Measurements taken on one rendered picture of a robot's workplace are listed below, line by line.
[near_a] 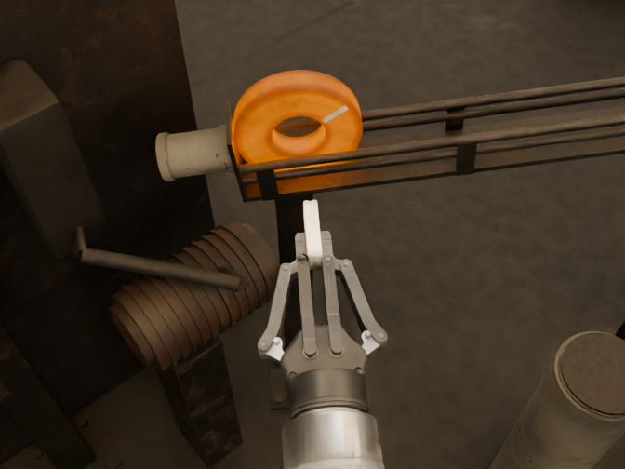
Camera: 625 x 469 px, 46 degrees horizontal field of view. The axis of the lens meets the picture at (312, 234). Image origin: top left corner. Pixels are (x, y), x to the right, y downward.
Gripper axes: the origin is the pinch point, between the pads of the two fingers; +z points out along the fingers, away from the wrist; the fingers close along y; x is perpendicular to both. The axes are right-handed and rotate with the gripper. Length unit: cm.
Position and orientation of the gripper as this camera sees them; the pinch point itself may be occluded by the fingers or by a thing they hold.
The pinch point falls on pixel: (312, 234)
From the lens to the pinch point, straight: 78.4
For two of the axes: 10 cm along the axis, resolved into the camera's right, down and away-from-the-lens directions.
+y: 10.0, -0.6, 0.4
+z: -0.8, -8.5, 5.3
